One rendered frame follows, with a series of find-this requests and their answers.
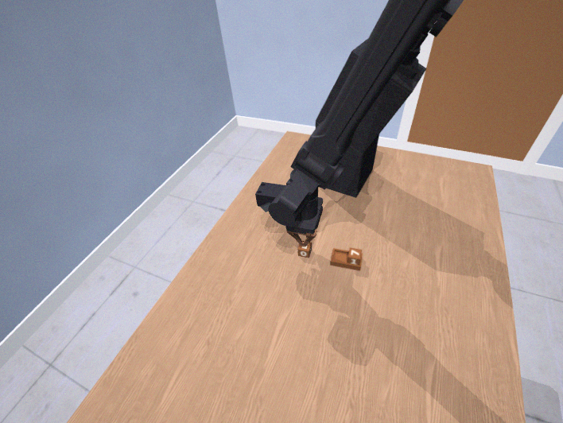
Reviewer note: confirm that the brown wooden tray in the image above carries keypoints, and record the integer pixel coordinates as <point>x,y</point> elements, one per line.
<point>340,259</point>

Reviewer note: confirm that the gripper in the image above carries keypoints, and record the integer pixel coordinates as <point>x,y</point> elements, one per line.
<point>310,218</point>

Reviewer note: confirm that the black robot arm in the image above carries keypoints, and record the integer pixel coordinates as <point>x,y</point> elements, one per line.
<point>400,25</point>

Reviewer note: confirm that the brown wooden number cube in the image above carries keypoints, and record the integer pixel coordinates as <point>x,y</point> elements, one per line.
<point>305,251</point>
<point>354,256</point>

